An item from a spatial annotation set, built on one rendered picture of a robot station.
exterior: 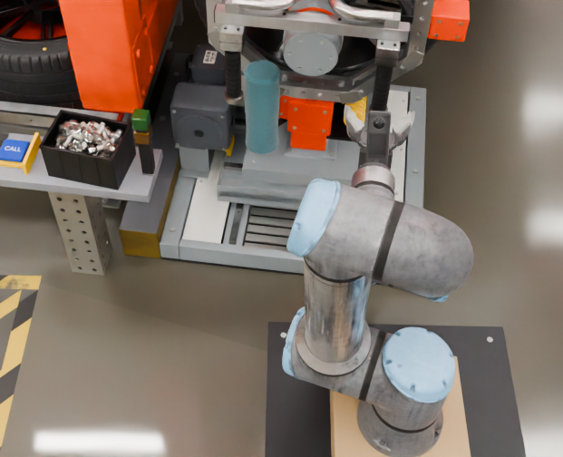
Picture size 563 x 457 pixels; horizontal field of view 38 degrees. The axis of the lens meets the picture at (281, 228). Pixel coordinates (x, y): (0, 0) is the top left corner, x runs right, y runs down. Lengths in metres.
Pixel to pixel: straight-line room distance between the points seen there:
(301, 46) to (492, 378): 0.92
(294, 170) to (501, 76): 1.09
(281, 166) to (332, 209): 1.41
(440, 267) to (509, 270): 1.53
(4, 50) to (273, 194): 0.90
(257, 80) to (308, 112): 0.26
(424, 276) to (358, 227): 0.11
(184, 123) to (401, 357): 1.13
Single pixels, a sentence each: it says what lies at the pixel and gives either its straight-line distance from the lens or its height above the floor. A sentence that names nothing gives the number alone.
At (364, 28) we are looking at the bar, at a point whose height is 0.97.
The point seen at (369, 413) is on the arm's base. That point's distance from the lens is 1.83.
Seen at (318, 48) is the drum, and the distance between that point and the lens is 1.91.
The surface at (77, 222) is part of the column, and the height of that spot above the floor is 0.25.
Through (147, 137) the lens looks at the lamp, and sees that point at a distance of 2.10.
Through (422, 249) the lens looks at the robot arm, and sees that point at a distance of 1.12.
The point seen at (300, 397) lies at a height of 0.30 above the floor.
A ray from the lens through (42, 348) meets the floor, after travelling 2.49.
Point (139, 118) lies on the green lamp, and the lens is 2.07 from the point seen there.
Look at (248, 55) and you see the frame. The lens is 2.17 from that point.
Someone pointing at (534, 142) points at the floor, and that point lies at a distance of 3.07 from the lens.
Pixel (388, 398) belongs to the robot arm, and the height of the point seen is 0.59.
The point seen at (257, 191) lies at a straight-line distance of 2.55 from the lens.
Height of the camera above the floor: 2.08
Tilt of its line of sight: 52 degrees down
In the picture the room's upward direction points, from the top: 2 degrees clockwise
